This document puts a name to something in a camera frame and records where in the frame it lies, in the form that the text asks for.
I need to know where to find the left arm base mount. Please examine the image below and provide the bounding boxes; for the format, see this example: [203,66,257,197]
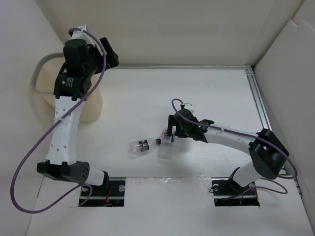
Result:
[79,177,126,207]

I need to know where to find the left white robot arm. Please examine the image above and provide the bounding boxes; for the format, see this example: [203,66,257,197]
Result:
[36,37,119,195]

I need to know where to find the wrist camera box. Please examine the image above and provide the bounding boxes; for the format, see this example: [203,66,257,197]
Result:
[180,103,194,114]
[71,24,94,45]

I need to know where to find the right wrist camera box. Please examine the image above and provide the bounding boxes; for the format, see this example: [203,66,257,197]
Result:
[180,103,194,114]

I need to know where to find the orange blue label clear bottle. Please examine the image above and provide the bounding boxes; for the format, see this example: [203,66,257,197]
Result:
[157,127,175,164]

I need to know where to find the black cap small bottle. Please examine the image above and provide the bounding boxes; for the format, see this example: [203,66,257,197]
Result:
[130,138,161,153]

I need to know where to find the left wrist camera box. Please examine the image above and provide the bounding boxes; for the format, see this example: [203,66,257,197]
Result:
[71,24,94,45]

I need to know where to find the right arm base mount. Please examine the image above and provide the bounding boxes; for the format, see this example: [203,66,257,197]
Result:
[209,177,260,207]

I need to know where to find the aluminium frame rail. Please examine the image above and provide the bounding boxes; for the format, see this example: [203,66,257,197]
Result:
[105,64,303,197]

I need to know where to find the beige bin with grey rim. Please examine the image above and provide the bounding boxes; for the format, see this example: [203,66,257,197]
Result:
[31,53,103,123]

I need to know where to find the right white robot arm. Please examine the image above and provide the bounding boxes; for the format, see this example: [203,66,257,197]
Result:
[166,107,289,199]

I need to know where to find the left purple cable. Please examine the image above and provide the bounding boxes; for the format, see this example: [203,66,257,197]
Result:
[10,27,108,214]

